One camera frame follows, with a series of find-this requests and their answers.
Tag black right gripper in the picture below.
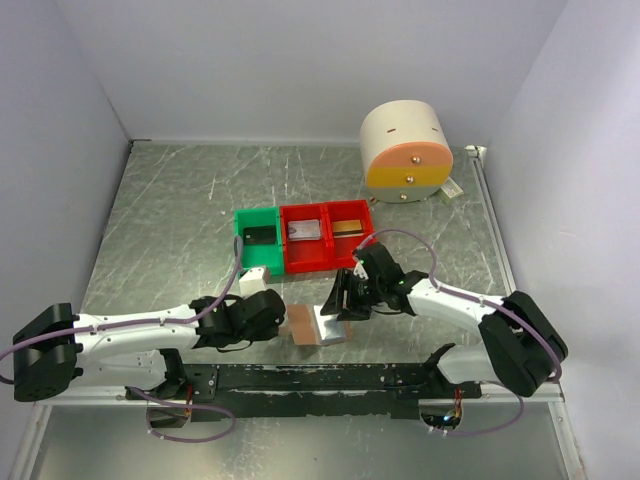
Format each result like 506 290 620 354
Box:
320 268 384 321

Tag brown leather card holder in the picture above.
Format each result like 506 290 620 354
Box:
278 304 353 346

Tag red plastic bin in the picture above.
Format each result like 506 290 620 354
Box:
280 203 332 274
326 199 374 269

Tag green plastic bin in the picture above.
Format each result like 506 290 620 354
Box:
234 207 285 276

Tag white round drawer cabinet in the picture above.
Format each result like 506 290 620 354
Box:
359 100 453 204

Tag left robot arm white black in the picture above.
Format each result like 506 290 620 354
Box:
10 289 286 403

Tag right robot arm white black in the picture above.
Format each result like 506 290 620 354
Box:
319 243 568 398

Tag gold card in bin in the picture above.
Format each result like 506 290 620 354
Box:
331 219 364 238

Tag silver purple card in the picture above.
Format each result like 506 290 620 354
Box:
287 219 323 241

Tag black card in green bin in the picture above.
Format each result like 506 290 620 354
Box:
243 225 277 246

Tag small white green box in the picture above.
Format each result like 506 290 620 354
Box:
440 177 464 201

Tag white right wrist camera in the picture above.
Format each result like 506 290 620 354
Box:
352 250 372 281

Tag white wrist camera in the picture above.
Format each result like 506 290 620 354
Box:
238 266 270 298
352 250 372 281

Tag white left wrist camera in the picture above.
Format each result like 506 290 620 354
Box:
238 266 270 298

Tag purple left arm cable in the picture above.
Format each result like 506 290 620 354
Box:
0 234 246 444

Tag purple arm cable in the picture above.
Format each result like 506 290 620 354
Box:
357 229 561 437
0 234 246 444

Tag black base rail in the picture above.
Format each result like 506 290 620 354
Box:
144 363 481 419

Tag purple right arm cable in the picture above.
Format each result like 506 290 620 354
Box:
357 229 561 437

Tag white corner bracket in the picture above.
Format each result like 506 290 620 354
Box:
465 145 487 161

